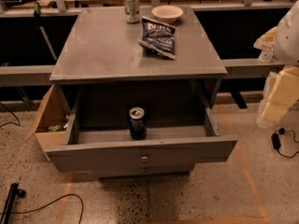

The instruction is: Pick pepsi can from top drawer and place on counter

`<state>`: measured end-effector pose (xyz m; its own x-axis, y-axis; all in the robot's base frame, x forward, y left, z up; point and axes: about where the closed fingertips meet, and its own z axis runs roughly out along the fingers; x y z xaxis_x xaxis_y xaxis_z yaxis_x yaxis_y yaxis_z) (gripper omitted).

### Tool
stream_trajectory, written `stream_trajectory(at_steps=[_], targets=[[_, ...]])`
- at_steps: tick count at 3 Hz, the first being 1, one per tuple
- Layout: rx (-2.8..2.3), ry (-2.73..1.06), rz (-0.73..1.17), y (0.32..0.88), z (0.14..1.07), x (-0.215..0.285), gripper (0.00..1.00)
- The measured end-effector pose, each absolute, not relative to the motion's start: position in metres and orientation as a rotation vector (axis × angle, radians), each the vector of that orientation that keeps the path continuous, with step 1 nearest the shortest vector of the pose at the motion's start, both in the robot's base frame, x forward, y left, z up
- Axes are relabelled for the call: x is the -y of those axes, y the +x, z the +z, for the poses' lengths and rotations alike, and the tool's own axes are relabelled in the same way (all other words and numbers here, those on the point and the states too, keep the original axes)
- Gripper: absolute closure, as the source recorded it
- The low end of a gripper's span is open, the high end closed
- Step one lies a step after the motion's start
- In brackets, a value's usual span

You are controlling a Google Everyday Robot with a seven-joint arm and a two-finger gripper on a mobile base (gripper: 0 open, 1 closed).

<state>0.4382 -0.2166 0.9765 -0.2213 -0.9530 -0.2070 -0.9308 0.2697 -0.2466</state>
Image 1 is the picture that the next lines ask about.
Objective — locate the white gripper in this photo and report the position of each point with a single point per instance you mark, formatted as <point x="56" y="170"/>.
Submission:
<point x="289" y="40"/>

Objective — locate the blue pepsi can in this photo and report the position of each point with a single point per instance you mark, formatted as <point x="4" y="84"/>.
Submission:
<point x="137" y="123"/>

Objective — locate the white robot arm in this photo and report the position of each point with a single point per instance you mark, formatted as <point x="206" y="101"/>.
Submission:
<point x="286" y="43"/>

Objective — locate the open grey top drawer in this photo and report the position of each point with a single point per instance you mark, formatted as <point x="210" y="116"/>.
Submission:
<point x="180" y="131"/>

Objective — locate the brass drawer knob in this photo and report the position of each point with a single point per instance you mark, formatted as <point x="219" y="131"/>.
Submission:
<point x="144" y="159"/>

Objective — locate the grey drawer cabinet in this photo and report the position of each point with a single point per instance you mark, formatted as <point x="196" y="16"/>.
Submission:
<point x="103" y="49"/>

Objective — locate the lower drawer knob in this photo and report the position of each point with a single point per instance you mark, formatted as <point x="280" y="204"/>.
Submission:
<point x="144" y="170"/>

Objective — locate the white green soda can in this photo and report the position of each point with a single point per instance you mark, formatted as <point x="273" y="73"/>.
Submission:
<point x="131" y="8"/>

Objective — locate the blue chip bag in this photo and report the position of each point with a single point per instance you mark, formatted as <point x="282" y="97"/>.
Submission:
<point x="158" y="37"/>

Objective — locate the white bowl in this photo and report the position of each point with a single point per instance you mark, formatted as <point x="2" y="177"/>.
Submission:
<point x="167" y="13"/>

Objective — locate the cardboard box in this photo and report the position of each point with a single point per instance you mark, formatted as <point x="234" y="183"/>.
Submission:
<point x="52" y="111"/>

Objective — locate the black bar on floor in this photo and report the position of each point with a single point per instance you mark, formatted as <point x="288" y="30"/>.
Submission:
<point x="14" y="191"/>

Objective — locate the black power adapter with cable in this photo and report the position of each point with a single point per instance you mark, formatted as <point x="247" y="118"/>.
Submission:
<point x="276" y="141"/>

